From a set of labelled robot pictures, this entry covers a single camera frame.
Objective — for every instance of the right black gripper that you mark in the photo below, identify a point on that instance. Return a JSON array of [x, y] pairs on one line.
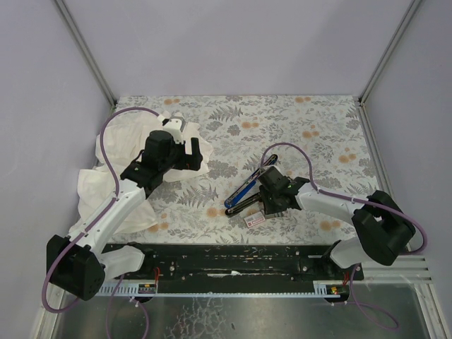
[[263, 192]]

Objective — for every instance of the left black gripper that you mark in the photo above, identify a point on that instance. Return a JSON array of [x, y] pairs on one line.
[[191, 159]]

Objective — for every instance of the black stapler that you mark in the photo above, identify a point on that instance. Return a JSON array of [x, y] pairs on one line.
[[242, 205]]

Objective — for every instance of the blue stapler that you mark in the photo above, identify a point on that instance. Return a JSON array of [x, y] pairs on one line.
[[235, 198]]

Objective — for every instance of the red white staple box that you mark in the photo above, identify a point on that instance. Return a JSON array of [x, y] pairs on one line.
[[254, 219]]

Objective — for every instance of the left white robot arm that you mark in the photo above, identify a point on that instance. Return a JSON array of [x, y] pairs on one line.
[[78, 263]]

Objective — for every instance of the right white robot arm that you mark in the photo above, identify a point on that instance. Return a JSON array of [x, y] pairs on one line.
[[382, 233]]

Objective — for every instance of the floral tablecloth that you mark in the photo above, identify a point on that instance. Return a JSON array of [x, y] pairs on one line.
[[319, 136]]

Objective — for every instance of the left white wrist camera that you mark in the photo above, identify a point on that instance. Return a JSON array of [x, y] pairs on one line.
[[175, 126]]

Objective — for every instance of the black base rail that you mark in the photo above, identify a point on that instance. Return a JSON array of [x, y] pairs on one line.
[[182, 261]]

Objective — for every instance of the white slotted cable duct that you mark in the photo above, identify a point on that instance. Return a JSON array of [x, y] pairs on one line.
[[222, 287]]

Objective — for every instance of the left aluminium frame post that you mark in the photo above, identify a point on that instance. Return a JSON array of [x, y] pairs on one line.
[[82, 46]]

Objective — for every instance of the aluminium frame post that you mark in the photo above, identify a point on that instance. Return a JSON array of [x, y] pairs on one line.
[[82, 46], [394, 41]]

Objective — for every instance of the right aluminium frame post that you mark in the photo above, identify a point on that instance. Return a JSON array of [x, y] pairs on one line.
[[394, 41]]

